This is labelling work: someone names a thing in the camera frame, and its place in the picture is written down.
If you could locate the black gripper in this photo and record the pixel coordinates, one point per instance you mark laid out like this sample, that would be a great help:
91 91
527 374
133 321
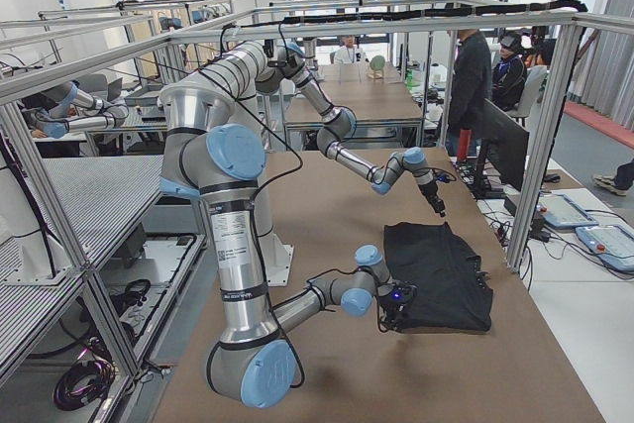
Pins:
429 190
386 305

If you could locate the black printed t-shirt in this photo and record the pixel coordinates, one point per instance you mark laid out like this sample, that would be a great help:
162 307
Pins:
451 289

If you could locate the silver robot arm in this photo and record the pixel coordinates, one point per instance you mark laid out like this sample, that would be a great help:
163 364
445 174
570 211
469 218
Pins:
209 155
339 123

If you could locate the red thermos bottle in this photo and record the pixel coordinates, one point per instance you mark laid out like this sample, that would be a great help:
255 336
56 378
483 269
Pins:
464 145

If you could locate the black computer monitor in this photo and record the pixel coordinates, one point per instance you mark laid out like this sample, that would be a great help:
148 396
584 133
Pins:
504 145

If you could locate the blue grey teach pendant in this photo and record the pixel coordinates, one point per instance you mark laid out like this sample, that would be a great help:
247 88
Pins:
560 212

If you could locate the seated person dark jacket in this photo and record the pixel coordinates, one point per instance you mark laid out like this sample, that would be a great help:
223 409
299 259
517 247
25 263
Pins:
509 75

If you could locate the standing person grey sweater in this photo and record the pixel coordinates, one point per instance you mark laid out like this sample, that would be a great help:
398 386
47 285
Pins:
471 86

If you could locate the person in white shirt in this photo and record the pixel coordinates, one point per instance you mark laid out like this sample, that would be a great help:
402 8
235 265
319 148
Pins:
349 52

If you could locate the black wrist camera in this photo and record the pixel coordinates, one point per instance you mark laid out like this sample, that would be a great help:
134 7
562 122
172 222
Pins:
399 294

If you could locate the aluminium frame striped table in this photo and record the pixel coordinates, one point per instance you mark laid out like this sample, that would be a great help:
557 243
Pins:
104 199

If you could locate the aluminium cage frame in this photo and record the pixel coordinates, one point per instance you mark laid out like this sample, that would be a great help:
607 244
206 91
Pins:
570 15

